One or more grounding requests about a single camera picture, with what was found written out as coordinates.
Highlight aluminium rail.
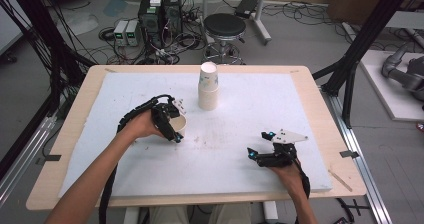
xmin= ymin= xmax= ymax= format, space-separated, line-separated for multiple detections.
xmin=0 ymin=115 xmax=58 ymax=207
xmin=321 ymin=88 xmax=394 ymax=224

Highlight white platform board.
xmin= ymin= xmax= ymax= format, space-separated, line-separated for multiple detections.
xmin=359 ymin=49 xmax=424 ymax=122

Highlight black computer tower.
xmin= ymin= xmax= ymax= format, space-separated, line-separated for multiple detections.
xmin=162 ymin=0 xmax=184 ymax=40
xmin=138 ymin=0 xmax=164 ymax=48

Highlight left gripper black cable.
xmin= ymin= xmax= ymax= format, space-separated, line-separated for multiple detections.
xmin=98 ymin=94 xmax=176 ymax=224

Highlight black frame post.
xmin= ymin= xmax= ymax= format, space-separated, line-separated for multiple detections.
xmin=312 ymin=0 xmax=418 ymax=129
xmin=0 ymin=0 xmax=98 ymax=182

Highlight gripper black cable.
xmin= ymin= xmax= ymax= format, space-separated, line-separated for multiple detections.
xmin=293 ymin=163 xmax=312 ymax=224
xmin=98 ymin=94 xmax=176 ymax=224

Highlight person's left leg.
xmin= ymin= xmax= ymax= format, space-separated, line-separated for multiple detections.
xmin=148 ymin=206 xmax=189 ymax=224

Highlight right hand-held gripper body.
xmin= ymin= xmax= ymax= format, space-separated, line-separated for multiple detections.
xmin=255 ymin=128 xmax=310 ymax=169

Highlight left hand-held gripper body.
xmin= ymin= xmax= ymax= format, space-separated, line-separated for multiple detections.
xmin=151 ymin=98 xmax=187 ymax=132

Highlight white table leg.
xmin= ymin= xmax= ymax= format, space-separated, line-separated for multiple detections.
xmin=262 ymin=201 xmax=279 ymax=224
xmin=123 ymin=206 xmax=141 ymax=224

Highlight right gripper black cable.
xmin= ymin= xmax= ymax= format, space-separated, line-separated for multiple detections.
xmin=293 ymin=163 xmax=312 ymax=224

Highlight white foam mat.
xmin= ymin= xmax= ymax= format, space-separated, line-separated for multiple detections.
xmin=58 ymin=71 xmax=334 ymax=199

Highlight black flat device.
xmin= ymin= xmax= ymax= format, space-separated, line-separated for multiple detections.
xmin=234 ymin=0 xmax=258 ymax=19

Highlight person's leg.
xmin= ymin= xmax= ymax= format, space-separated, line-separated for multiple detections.
xmin=148 ymin=206 xmax=189 ymax=224
xmin=209 ymin=203 xmax=253 ymax=224

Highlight wooden table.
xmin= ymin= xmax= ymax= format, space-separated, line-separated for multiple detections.
xmin=25 ymin=64 xmax=368 ymax=212

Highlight person's right hand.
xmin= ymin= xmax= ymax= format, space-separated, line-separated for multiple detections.
xmin=269 ymin=159 xmax=306 ymax=196

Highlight black floor cables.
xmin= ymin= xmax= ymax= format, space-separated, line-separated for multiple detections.
xmin=263 ymin=2 xmax=348 ymax=35

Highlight cardboard box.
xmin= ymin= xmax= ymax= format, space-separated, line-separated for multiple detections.
xmin=328 ymin=0 xmax=424 ymax=25

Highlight grey power supply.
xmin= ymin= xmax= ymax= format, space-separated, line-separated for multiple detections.
xmin=113 ymin=19 xmax=129 ymax=47
xmin=125 ymin=19 xmax=141 ymax=47

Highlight white stand leg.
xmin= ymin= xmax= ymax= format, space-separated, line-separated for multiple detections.
xmin=254 ymin=0 xmax=273 ymax=47

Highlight person's right leg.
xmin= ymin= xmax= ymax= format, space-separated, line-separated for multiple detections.
xmin=209 ymin=203 xmax=253 ymax=224

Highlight tangle of floor cables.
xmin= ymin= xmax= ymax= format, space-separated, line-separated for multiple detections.
xmin=98 ymin=27 xmax=208 ymax=66

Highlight paper cup with blue print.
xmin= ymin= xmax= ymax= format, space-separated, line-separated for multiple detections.
xmin=198 ymin=61 xmax=220 ymax=92

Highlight person's left hand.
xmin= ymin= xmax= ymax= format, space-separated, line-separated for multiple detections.
xmin=123 ymin=109 xmax=166 ymax=141

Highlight black round stool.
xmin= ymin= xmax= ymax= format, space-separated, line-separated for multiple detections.
xmin=202 ymin=13 xmax=248 ymax=66

